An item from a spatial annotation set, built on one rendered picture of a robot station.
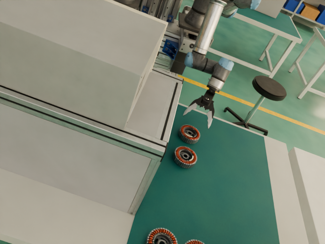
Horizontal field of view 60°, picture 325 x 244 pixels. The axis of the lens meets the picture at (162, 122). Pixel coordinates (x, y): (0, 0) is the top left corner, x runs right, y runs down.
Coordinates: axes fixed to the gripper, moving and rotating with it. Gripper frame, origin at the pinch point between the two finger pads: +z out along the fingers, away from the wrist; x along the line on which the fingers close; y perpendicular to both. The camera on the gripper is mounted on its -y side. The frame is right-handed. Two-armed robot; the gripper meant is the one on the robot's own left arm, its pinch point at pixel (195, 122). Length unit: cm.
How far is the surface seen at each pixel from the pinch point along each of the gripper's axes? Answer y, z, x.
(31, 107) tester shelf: -72, 9, 44
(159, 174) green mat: -27.3, 24.2, 3.8
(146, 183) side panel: -57, 19, 6
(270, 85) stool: 137, -47, -48
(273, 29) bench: 225, -117, -34
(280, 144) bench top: 30, -8, -51
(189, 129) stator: 2.0, 5.3, 0.9
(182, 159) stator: -19.7, 15.6, -2.2
